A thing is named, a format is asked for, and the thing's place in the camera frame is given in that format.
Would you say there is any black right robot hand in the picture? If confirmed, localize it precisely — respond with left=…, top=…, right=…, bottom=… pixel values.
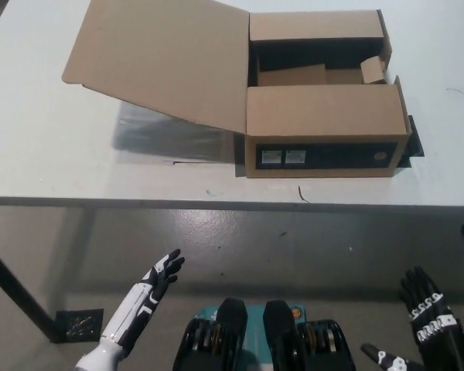
left=361, top=265, right=464, bottom=371

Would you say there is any clear plastic sheet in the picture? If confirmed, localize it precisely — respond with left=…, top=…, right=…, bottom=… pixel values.
left=113, top=103, right=239, bottom=165

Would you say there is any black floor tape patch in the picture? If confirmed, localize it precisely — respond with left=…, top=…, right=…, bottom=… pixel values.
left=56, top=308, right=105, bottom=343

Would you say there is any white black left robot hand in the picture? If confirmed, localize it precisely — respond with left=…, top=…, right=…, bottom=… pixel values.
left=73, top=249, right=186, bottom=371

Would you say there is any brown cardboard storage box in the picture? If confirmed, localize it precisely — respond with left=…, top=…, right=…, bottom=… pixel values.
left=60, top=0, right=413, bottom=179

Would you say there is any small cardboard insert piece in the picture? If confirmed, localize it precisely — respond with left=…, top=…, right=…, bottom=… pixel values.
left=360, top=56, right=388, bottom=85

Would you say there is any black metal table leg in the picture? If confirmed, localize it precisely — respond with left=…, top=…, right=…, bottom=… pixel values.
left=0, top=240, right=63, bottom=344

